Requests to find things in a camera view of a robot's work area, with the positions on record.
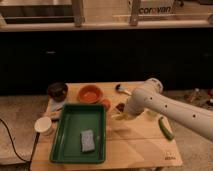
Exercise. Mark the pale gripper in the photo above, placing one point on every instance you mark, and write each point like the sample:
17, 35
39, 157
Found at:
130, 116

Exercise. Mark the yellow banana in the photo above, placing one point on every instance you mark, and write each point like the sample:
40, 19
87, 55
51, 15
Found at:
121, 117

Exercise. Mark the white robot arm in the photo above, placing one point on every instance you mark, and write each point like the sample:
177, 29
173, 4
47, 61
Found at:
148, 95

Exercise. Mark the red bowl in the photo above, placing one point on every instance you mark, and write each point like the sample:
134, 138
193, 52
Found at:
90, 94

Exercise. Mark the bunch of dark grapes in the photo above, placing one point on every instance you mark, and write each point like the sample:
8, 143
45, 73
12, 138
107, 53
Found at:
120, 107

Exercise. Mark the light green cup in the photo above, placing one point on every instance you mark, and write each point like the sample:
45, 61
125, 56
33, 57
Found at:
152, 113

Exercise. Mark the small red tomato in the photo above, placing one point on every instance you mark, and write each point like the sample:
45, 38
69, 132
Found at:
106, 103

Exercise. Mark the green cucumber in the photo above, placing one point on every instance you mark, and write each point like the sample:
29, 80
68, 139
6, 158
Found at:
168, 135

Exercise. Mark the blue grey sponge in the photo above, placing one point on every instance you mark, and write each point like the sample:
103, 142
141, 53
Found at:
87, 141

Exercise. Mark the green plastic tray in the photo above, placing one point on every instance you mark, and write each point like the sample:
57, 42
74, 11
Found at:
67, 143

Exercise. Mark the white cup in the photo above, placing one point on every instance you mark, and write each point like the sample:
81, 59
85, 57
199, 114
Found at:
43, 126

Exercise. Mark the white corovan box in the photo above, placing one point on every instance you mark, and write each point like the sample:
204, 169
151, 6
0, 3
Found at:
148, 7

